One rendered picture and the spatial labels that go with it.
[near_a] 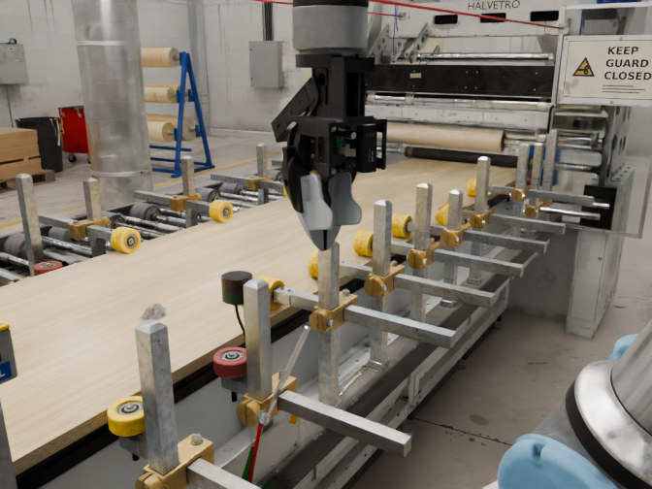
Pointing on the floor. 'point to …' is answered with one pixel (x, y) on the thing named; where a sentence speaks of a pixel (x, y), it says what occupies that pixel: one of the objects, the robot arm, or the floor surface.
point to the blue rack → (182, 122)
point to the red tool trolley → (74, 131)
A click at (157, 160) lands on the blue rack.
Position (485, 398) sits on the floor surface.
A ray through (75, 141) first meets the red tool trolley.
